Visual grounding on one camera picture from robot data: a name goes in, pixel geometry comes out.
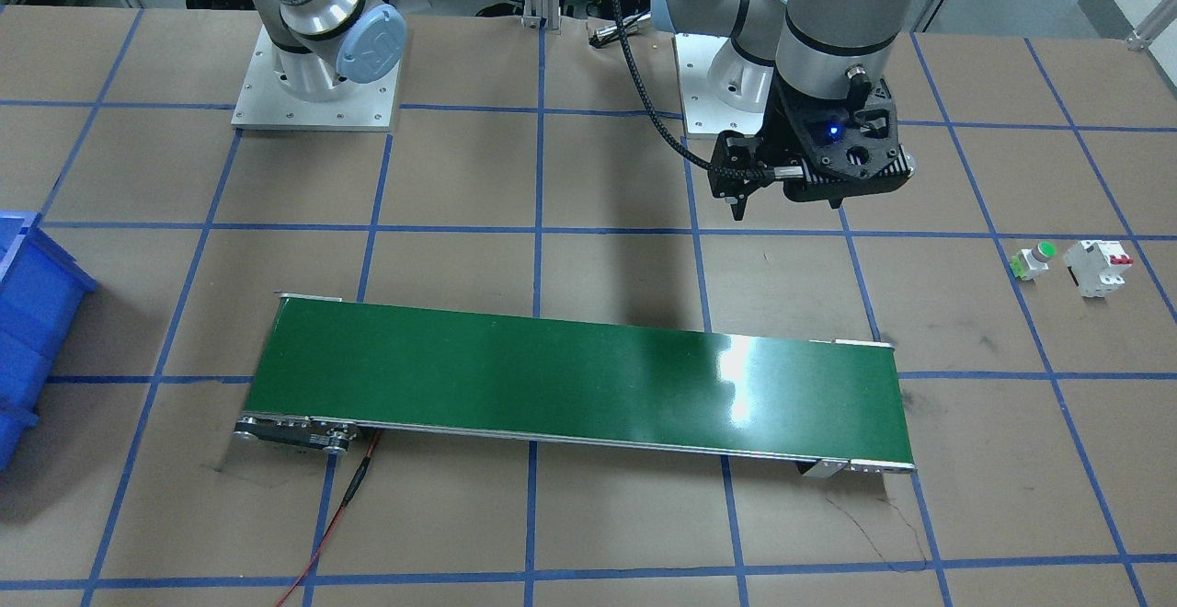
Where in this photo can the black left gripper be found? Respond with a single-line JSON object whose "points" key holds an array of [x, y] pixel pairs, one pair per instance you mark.
{"points": [[780, 121]]}

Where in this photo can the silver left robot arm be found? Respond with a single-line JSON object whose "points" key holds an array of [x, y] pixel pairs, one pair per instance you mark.
{"points": [[815, 70]]}

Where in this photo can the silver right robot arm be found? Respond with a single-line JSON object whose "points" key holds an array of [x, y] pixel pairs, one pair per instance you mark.
{"points": [[327, 49]]}

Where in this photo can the white circuit breaker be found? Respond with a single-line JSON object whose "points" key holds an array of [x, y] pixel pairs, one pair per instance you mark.
{"points": [[1097, 267]]}

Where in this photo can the green conveyor belt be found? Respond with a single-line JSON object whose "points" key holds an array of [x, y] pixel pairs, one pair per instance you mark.
{"points": [[330, 367]]}

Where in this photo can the blue plastic bin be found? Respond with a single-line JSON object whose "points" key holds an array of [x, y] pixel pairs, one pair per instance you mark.
{"points": [[41, 288]]}

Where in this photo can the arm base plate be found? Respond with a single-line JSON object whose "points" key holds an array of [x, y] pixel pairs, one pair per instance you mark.
{"points": [[720, 90], [284, 91]]}

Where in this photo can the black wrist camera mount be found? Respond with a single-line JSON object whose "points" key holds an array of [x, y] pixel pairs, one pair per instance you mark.
{"points": [[854, 145]]}

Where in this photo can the green push button switch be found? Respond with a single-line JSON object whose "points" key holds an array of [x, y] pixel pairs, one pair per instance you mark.
{"points": [[1026, 264]]}

